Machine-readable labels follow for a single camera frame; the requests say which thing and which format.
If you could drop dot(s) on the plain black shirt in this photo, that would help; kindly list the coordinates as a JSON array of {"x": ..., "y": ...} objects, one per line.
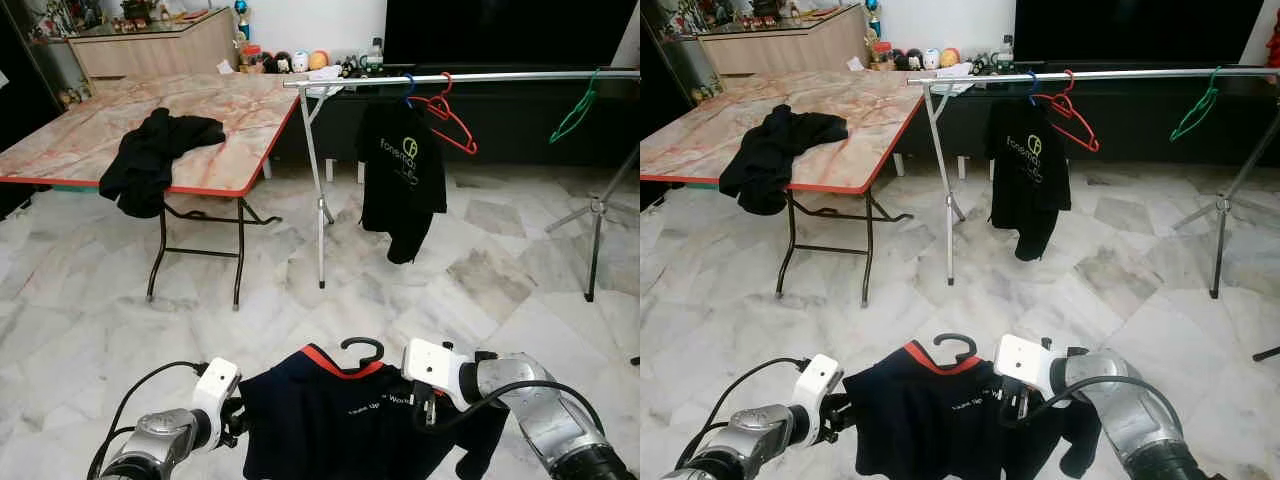
[
  {"x": 770, "y": 160},
  {"x": 150, "y": 160}
]

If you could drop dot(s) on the navy shirt with red collar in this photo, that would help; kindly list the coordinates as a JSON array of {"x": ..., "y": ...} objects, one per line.
[
  {"x": 330, "y": 420},
  {"x": 930, "y": 420}
]

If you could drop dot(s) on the black and white plush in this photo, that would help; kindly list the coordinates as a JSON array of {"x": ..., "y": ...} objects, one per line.
[
  {"x": 284, "y": 62},
  {"x": 914, "y": 60}
]

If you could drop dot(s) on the marble-pattern folding table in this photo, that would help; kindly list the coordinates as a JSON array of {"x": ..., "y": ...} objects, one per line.
[
  {"x": 700, "y": 130},
  {"x": 250, "y": 130}
]

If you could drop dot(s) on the red-lidded jar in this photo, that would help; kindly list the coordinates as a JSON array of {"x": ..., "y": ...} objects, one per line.
[
  {"x": 251, "y": 60},
  {"x": 881, "y": 56}
]

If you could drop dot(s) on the black shirt with green logo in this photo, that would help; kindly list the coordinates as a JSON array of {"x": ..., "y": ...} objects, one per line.
[
  {"x": 1020, "y": 190},
  {"x": 395, "y": 190}
]

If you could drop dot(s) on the red hanger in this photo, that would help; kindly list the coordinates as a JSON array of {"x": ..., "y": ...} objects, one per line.
[
  {"x": 460, "y": 132},
  {"x": 1085, "y": 133}
]

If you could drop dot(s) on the clear bottle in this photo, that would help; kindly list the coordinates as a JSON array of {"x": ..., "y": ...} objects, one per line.
[
  {"x": 375, "y": 58},
  {"x": 1005, "y": 52}
]

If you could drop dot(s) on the black and red plush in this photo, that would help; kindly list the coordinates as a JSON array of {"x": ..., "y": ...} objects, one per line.
[
  {"x": 270, "y": 63},
  {"x": 900, "y": 60}
]

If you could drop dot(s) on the black TV console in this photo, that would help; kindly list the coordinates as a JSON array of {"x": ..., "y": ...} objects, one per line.
[
  {"x": 1140, "y": 125},
  {"x": 520, "y": 130}
]

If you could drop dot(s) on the silver clothes rack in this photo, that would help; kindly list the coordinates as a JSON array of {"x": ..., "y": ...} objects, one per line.
[
  {"x": 1130, "y": 74},
  {"x": 500, "y": 76}
]

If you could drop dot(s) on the black hanger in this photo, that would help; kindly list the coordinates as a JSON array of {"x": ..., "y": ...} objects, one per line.
[
  {"x": 378, "y": 348},
  {"x": 970, "y": 344}
]

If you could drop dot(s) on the pink tissue pack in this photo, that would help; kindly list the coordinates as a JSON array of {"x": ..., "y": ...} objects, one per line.
[
  {"x": 856, "y": 64},
  {"x": 226, "y": 68}
]

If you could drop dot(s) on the white paper stack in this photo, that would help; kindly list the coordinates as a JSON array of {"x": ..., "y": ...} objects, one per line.
[
  {"x": 325, "y": 90},
  {"x": 953, "y": 72}
]

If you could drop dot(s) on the gold and blue trophy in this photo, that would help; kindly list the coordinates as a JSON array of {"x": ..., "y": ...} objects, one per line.
[
  {"x": 242, "y": 15},
  {"x": 874, "y": 15}
]

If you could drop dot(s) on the green hanger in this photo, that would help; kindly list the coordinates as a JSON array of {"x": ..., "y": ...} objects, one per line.
[
  {"x": 573, "y": 118},
  {"x": 1195, "y": 115}
]

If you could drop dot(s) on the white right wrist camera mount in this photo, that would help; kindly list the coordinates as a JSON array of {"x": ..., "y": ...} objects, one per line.
[
  {"x": 435, "y": 365},
  {"x": 1025, "y": 360}
]

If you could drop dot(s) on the black television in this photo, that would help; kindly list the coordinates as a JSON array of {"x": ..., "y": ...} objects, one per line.
[
  {"x": 500, "y": 30},
  {"x": 1130, "y": 28}
]

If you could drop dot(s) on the red laughing Buddha statue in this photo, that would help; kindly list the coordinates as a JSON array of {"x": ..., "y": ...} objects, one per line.
[{"x": 1275, "y": 45}]

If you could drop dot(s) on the light wooden cabinet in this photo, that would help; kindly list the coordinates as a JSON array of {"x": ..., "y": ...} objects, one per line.
[
  {"x": 150, "y": 55},
  {"x": 780, "y": 50}
]

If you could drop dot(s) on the white and blue plush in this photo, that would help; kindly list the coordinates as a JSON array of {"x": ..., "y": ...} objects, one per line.
[
  {"x": 300, "y": 62},
  {"x": 931, "y": 58}
]

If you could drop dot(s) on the orange and red plush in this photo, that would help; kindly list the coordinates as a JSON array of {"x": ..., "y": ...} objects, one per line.
[
  {"x": 318, "y": 60},
  {"x": 949, "y": 57}
]

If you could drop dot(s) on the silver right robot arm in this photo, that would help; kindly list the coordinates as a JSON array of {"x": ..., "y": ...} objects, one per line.
[
  {"x": 1140, "y": 415},
  {"x": 550, "y": 420}
]

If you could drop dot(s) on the blue hanger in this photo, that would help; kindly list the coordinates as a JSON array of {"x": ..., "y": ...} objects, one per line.
[
  {"x": 1036, "y": 85},
  {"x": 412, "y": 88}
]

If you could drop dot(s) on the black display shelf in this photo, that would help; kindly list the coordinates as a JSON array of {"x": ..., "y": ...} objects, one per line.
[
  {"x": 20, "y": 50},
  {"x": 660, "y": 60}
]

